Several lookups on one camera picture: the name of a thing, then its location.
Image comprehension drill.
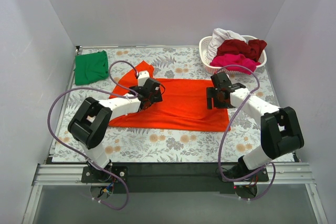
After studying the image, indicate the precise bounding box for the orange t-shirt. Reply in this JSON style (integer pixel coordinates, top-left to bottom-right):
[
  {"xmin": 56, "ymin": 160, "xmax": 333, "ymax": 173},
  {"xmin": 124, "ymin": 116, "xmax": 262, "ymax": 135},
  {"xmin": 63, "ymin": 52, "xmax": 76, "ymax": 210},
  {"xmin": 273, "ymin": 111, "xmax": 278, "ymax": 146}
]
[{"xmin": 108, "ymin": 60, "xmax": 231, "ymax": 132}]

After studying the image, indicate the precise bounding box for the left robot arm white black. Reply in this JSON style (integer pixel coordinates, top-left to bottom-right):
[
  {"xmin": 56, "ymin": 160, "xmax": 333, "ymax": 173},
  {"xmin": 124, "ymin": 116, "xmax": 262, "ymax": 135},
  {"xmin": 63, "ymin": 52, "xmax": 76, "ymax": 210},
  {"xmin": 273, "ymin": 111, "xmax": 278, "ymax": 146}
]
[{"xmin": 68, "ymin": 77, "xmax": 163, "ymax": 182}]

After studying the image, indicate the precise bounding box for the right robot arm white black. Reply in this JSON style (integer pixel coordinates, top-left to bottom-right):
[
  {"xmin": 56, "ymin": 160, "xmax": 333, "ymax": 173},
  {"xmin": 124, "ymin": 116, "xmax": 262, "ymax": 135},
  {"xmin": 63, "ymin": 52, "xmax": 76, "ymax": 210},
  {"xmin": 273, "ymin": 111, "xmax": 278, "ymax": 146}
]
[{"xmin": 206, "ymin": 72, "xmax": 304, "ymax": 182}]

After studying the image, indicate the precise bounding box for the magenta pink t-shirt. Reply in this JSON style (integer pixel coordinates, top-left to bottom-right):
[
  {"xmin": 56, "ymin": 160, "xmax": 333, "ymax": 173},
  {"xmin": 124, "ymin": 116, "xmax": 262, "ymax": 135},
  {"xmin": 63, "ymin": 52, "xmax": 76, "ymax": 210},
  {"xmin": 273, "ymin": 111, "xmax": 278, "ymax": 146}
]
[{"xmin": 210, "ymin": 54, "xmax": 260, "ymax": 75}]

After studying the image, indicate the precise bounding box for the dark red t-shirt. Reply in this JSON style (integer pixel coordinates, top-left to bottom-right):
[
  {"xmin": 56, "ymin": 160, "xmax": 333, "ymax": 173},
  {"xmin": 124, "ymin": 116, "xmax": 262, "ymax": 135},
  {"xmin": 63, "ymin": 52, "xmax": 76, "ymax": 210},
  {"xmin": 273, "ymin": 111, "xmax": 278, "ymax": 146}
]
[{"xmin": 216, "ymin": 39, "xmax": 267, "ymax": 62}]

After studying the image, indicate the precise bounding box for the white t-shirt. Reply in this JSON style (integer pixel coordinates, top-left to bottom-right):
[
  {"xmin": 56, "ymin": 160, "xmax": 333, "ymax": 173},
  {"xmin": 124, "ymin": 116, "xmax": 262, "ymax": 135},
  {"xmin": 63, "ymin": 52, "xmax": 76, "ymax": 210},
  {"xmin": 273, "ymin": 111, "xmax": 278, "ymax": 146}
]
[{"xmin": 207, "ymin": 28, "xmax": 247, "ymax": 60}]

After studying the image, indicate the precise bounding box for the folded green t-shirt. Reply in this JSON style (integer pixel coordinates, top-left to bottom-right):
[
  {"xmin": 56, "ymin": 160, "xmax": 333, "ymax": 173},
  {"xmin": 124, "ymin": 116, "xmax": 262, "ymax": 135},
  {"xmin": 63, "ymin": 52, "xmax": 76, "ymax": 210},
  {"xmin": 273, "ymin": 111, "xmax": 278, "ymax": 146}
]
[{"xmin": 75, "ymin": 50, "xmax": 109, "ymax": 86}]

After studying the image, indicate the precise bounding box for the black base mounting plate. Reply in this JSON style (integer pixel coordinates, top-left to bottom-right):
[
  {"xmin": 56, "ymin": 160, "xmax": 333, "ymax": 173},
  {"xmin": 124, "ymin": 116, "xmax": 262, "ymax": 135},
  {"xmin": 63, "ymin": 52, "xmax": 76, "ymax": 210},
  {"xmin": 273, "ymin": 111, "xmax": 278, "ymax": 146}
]
[{"xmin": 81, "ymin": 161, "xmax": 270, "ymax": 195}]

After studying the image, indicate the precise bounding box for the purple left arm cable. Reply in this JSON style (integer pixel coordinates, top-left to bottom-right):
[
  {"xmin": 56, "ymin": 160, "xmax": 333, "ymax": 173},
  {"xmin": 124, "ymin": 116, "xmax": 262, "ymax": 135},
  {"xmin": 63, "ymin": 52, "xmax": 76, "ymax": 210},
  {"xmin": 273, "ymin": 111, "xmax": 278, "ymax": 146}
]
[{"xmin": 47, "ymin": 60, "xmax": 140, "ymax": 211}]

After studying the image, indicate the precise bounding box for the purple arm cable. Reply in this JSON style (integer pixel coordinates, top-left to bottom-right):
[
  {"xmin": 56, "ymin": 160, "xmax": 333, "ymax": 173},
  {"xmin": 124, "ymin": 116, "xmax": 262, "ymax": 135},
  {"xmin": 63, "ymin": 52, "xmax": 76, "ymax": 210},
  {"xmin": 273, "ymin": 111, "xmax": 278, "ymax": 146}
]
[
  {"xmin": 47, "ymin": 60, "xmax": 140, "ymax": 211},
  {"xmin": 217, "ymin": 64, "xmax": 277, "ymax": 201}
]

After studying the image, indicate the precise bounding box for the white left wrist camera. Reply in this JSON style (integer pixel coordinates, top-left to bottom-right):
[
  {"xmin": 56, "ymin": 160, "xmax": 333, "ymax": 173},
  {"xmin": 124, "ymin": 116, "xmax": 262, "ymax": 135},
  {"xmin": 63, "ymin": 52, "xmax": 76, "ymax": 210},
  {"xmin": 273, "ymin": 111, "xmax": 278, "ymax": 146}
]
[{"xmin": 137, "ymin": 71, "xmax": 150, "ymax": 87}]

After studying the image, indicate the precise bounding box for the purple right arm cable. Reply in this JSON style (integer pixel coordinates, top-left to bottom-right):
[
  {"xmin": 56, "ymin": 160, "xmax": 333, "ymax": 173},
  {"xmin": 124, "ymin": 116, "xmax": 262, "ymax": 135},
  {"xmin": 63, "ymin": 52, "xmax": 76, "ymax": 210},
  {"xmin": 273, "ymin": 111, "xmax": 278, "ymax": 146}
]
[{"xmin": 217, "ymin": 64, "xmax": 277, "ymax": 201}]

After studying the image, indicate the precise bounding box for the aluminium frame rail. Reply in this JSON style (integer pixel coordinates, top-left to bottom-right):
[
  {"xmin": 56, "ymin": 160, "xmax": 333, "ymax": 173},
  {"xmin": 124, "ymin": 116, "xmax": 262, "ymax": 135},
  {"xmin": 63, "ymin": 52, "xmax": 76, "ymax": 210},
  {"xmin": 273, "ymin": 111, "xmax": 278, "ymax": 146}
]
[{"xmin": 33, "ymin": 162, "xmax": 316, "ymax": 185}]

